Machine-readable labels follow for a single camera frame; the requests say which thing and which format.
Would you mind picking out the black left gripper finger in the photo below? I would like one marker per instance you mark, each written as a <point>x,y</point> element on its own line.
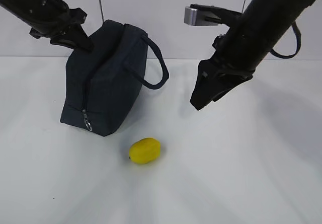
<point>76,38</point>
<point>63,38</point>

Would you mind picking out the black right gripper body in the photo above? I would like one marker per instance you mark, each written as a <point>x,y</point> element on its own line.
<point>234,59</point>

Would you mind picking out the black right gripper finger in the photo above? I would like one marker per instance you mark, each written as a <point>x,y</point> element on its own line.
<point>226,84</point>
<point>207,76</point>

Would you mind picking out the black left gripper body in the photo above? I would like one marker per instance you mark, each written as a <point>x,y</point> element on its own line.
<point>49,16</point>

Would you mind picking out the navy blue lunch bag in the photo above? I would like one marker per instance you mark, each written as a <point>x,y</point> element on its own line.
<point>103,85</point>

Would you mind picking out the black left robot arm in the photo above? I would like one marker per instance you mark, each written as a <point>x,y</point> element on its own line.
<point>19,8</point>

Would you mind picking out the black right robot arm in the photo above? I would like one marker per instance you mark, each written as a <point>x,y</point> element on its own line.
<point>269,20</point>

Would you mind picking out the yellow lemon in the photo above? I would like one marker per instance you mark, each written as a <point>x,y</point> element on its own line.
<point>144,151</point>

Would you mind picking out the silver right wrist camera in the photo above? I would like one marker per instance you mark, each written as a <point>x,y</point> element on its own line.
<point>201,15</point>

